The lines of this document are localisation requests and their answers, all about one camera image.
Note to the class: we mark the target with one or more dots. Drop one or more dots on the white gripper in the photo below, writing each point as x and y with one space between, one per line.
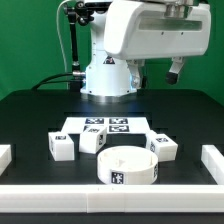
142 30

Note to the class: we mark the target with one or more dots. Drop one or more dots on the white round stool seat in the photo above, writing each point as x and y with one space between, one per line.
127 165

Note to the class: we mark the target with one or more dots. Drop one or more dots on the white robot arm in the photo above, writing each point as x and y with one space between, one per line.
108 78

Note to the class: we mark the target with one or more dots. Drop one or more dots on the white marker base sheet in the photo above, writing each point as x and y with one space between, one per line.
132 125

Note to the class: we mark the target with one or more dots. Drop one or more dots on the white right fence piece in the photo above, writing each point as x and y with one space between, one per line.
213 160

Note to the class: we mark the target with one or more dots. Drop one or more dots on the white fence piece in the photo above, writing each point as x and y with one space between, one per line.
213 160
5 157

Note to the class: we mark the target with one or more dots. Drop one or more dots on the white left fence piece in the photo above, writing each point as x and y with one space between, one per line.
5 157

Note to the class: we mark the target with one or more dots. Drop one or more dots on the white front fence bar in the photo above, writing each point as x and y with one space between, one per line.
111 198

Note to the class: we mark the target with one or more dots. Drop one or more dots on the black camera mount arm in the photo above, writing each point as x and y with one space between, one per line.
81 13

